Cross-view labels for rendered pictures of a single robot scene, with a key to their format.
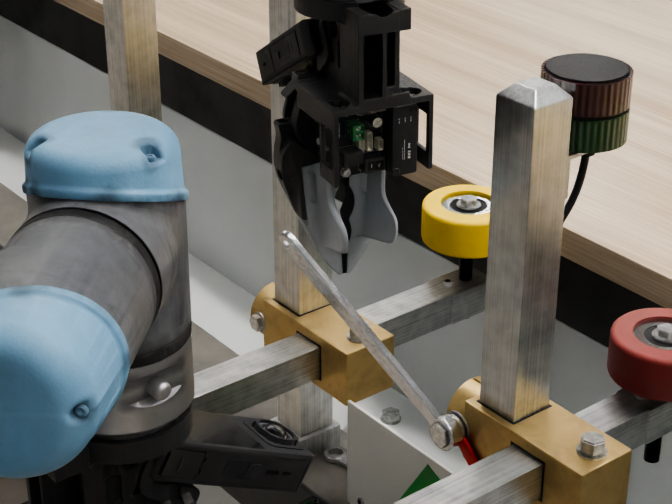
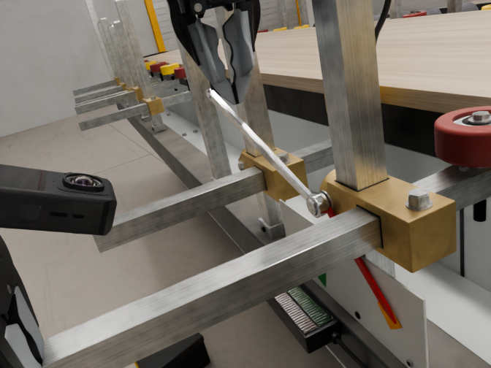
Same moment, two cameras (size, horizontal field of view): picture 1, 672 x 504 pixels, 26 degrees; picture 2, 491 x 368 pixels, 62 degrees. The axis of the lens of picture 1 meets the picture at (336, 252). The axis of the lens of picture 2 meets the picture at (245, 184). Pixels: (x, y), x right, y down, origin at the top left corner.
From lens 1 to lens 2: 0.65 m
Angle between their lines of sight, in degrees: 19
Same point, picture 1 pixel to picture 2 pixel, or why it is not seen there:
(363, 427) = (287, 214)
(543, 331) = (371, 116)
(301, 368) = (253, 183)
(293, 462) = (82, 205)
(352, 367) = (278, 179)
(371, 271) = not seen: hidden behind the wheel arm
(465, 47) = not seen: hidden behind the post
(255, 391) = (224, 196)
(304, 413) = (269, 212)
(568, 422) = (401, 187)
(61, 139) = not seen: outside the picture
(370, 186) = (239, 35)
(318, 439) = (280, 227)
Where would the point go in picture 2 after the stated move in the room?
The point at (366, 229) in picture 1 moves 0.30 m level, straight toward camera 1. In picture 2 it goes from (244, 69) to (37, 210)
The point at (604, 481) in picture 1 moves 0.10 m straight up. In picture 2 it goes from (432, 228) to (427, 107)
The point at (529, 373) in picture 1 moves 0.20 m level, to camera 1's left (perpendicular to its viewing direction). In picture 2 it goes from (364, 151) to (170, 172)
